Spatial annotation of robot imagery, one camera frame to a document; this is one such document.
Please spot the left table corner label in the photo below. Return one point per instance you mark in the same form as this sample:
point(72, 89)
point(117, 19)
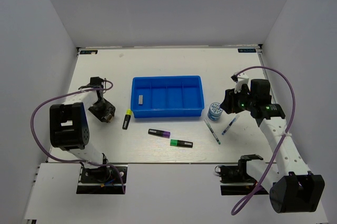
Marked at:
point(88, 52)

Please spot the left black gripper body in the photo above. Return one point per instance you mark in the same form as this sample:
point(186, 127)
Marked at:
point(101, 108)

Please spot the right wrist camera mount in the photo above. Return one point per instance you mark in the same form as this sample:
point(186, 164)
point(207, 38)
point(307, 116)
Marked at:
point(240, 80)

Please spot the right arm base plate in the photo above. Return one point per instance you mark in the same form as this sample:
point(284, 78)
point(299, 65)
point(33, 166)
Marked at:
point(232, 183)

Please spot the green cap black highlighter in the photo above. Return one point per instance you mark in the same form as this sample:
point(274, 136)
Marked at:
point(181, 143)

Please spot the right table corner label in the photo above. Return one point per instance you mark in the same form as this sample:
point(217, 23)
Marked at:
point(246, 50)

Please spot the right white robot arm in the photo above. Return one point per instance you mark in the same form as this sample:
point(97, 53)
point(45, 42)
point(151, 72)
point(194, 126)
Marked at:
point(292, 187)

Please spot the purple cap black highlighter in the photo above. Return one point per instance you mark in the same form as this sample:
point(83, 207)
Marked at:
point(159, 133)

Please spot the table corner label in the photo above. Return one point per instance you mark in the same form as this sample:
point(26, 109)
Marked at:
point(88, 52)
point(246, 50)

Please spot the yellow cap black highlighter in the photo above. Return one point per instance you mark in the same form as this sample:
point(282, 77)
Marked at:
point(127, 119)

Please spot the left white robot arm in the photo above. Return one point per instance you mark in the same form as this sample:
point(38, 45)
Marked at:
point(69, 129)

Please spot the green ink pen refill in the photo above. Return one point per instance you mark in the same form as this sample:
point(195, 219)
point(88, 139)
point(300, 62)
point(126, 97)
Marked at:
point(212, 131)

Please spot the grey eraser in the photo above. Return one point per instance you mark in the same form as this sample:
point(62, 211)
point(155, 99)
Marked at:
point(140, 99)

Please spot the blue ink pen refill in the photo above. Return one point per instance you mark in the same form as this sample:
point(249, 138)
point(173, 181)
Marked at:
point(230, 124)

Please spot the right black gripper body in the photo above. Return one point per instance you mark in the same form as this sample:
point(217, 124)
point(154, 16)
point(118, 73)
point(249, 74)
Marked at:
point(240, 101)

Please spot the blue divided plastic tray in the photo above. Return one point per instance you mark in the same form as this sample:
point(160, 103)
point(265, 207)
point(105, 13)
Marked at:
point(167, 96)

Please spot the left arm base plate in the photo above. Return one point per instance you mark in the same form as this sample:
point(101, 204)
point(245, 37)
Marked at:
point(102, 181)

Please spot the round blue white tape tin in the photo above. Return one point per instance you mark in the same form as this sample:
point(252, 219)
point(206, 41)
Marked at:
point(215, 111)

